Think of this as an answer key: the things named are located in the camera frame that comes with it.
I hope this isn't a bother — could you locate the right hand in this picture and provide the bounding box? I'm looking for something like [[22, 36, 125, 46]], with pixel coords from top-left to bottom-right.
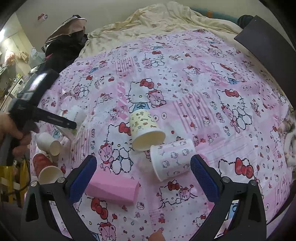
[[148, 231, 165, 241]]

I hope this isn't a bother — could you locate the dark clothes pile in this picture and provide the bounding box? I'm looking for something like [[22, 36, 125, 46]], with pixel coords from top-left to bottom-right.
[[41, 15, 88, 73]]

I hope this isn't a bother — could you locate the white kitty print cup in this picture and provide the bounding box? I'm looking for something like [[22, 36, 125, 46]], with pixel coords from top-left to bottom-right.
[[150, 139, 196, 182]]

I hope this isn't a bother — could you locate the tabby cat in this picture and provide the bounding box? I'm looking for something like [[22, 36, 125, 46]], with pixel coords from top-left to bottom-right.
[[278, 114, 295, 168]]

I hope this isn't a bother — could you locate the white plastic bag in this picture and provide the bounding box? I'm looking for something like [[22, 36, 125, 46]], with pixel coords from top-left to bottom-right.
[[29, 48, 46, 70]]

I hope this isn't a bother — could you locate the pink folded paper cup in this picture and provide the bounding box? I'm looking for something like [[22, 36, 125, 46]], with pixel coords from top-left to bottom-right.
[[85, 171, 140, 205]]

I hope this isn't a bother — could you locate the left hand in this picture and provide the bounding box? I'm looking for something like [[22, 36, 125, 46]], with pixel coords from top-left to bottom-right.
[[1, 113, 31, 158]]

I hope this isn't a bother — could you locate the white green leaf paper cup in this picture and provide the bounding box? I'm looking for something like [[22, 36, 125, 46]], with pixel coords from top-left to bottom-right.
[[55, 105, 87, 141]]

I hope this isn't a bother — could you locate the pink hello kitty sheet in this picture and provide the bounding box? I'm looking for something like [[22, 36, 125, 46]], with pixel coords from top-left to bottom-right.
[[39, 29, 292, 240]]

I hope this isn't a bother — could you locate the dark brown board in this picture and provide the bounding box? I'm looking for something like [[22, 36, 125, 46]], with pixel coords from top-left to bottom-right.
[[234, 16, 295, 99]]

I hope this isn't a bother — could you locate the red corrugated paper cup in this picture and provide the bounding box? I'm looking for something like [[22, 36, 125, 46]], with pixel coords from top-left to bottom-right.
[[33, 153, 64, 185]]

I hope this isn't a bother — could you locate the yellow patterned paper cup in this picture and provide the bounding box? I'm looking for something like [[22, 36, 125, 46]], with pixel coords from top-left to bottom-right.
[[129, 109, 166, 151]]

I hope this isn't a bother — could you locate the cream yellow blanket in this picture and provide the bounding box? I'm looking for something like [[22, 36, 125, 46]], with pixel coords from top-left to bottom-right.
[[79, 1, 242, 58]]

